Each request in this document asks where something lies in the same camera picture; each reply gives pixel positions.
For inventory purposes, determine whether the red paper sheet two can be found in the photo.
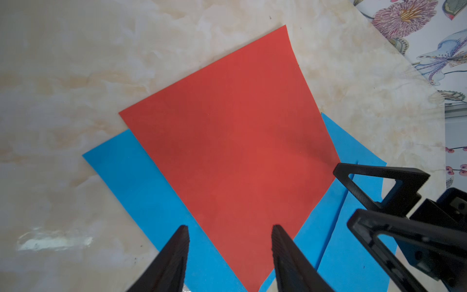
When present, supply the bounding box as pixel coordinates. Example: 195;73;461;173
120;26;339;292

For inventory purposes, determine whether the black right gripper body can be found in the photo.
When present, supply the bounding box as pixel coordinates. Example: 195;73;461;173
397;187;467;288

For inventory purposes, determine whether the blue paper sheet two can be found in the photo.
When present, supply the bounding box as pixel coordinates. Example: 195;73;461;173
318;191;390;292

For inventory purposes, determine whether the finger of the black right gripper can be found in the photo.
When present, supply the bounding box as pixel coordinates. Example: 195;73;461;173
333;163;430;217
347;209;467;292

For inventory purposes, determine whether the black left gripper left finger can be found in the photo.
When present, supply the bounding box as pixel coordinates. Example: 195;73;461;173
127;225;190;292

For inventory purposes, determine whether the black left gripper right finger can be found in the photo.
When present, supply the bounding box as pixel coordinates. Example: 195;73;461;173
271;225;333;292

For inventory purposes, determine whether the right aluminium corner post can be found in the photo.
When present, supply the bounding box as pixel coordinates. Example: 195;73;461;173
445;103;467;119

